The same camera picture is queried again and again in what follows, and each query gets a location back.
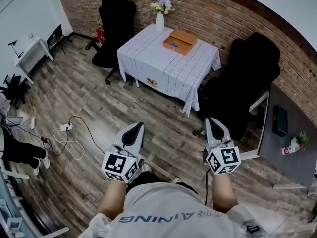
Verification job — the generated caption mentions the person's right forearm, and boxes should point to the person's right forearm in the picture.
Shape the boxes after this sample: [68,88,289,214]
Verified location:
[211,173,239,214]

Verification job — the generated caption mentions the person's black trousers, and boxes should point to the person's black trousers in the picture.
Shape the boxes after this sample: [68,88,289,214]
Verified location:
[125,170,199,195]

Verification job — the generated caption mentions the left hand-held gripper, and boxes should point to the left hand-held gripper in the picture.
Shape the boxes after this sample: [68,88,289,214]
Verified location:
[101,121,146,183]

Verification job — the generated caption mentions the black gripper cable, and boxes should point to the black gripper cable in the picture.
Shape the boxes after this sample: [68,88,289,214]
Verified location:
[204,169,211,206]

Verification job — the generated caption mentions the orange wooden box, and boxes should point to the orange wooden box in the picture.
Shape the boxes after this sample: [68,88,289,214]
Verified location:
[162,29,199,57]

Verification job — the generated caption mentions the tall black office chair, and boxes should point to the tall black office chair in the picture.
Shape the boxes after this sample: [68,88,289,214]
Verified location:
[85,0,140,85]

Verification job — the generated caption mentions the black desk lamp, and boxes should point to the black desk lamp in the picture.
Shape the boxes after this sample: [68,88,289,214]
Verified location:
[7,39,24,58]

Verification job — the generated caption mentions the small green plant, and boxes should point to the small green plant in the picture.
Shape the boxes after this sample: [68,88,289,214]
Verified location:
[296,131,309,150]

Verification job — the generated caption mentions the white vase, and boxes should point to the white vase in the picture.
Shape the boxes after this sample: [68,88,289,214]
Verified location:
[155,13,165,31]

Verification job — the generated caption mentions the white bottle with red label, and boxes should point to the white bottle with red label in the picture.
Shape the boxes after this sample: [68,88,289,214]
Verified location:
[281,137,304,156]

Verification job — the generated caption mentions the black rectangular box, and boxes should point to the black rectangular box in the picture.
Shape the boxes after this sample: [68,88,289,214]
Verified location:
[272,104,289,137]

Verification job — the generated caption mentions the grey shoulder strap with buckle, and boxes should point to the grey shoulder strap with buckle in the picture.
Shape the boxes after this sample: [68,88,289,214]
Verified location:
[243,220,268,238]

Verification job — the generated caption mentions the dark grey desk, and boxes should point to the dark grey desk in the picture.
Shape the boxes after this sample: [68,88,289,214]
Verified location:
[248,82,317,191]

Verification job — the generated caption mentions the purple and yellow flower bouquet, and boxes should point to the purple and yellow flower bouquet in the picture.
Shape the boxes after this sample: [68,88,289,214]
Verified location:
[150,0,176,16]

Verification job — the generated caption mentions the wide black office chair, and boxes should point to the wide black office chair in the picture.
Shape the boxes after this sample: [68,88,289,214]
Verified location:
[197,32,281,141]

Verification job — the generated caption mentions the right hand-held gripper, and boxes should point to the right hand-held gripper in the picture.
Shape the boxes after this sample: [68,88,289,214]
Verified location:
[203,117,242,176]

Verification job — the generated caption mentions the small black chair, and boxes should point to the small black chair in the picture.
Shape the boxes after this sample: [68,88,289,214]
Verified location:
[46,23,73,55]

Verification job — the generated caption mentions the black floor cable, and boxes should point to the black floor cable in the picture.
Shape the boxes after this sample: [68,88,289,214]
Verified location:
[40,116,106,156]

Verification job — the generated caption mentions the white desk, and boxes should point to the white desk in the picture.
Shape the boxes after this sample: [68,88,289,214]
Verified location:
[14,34,55,84]

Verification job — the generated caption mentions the table with white checked cloth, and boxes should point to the table with white checked cloth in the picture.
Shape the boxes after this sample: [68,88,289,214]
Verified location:
[116,23,222,118]

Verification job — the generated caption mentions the black chair base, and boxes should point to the black chair base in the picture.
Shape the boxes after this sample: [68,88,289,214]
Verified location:
[0,74,32,109]

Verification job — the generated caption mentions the person's left forearm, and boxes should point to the person's left forearm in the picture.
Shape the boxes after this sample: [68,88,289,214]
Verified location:
[96,179,128,215]

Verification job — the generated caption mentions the person's white printed shirt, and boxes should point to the person's white printed shirt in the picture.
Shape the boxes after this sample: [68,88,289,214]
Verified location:
[84,181,271,238]

